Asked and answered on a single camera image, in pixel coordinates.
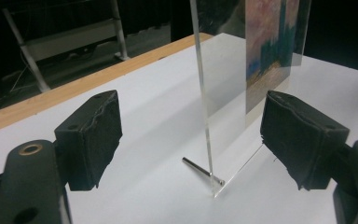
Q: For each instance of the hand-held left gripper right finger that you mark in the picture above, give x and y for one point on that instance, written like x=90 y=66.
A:
x=304 y=140

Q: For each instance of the picture card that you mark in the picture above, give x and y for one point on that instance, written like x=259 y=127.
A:
x=270 y=53

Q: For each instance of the white metal stand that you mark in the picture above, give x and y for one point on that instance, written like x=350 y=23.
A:
x=71 y=39

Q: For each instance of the clear acrylic photo frame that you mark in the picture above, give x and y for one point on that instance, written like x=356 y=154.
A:
x=220 y=62

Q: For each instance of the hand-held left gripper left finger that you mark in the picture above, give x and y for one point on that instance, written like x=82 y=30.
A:
x=88 y=140

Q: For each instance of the metal frame support pin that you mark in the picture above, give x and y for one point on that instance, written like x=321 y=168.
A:
x=197 y=168

